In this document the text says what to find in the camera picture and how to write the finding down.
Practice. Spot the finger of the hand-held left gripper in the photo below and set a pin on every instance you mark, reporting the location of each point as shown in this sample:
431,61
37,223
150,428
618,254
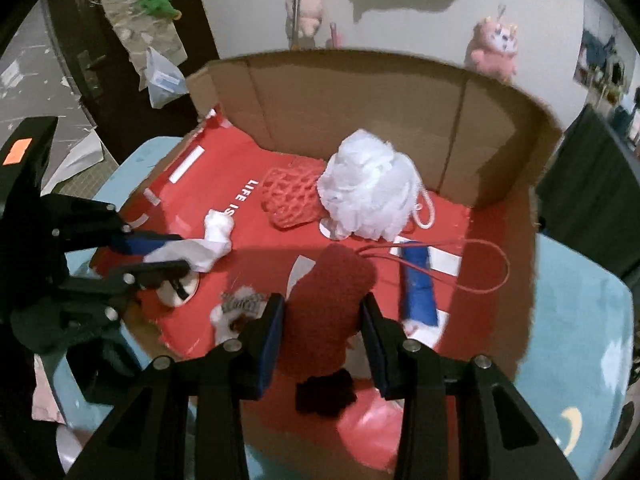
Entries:
150,272
132,246

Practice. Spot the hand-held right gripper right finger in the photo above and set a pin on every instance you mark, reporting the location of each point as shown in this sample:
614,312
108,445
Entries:
376,355

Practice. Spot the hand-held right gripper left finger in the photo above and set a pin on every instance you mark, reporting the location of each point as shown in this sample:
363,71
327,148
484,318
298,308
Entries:
270,350

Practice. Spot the beige powder puff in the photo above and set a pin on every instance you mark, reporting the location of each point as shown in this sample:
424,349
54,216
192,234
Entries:
177,297

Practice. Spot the white fluffy rabbit plush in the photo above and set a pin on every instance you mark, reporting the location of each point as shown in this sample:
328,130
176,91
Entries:
225,317

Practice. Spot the red fuzzy pouch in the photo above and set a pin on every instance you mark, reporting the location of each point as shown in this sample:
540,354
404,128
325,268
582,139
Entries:
325,310

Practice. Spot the coral mesh bath pouf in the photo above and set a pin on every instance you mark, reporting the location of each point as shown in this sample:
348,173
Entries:
290,195

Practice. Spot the white mesh bath pouf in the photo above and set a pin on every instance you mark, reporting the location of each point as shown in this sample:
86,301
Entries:
370,185

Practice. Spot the cardboard box with red lining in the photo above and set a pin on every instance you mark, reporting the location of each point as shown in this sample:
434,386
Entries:
350,110

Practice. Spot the white paper sheet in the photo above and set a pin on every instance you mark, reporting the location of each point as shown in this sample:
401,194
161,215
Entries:
80,160

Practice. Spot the pink bedsheet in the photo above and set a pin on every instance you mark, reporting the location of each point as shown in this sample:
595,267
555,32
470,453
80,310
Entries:
47,400

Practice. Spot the clear plastic bag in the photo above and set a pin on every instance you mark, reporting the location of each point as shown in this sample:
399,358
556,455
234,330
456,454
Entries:
162,82

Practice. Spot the dark wooden door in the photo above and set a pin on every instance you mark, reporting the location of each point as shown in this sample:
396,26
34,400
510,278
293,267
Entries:
70,25

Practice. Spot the clear hanging organizer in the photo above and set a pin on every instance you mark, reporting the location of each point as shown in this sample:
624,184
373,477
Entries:
135,35

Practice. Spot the dark desk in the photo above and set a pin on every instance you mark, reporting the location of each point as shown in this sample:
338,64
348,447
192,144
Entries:
590,195

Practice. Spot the white pole with orange cap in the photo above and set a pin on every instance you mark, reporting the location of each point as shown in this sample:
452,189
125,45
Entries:
296,20

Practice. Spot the pink stick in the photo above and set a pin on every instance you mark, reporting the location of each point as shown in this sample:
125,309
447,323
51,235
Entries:
334,35

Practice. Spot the pink pig plush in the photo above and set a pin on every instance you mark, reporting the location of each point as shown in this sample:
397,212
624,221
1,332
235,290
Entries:
310,5

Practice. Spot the pink monster plush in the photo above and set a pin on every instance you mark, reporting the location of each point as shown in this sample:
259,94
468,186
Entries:
492,50

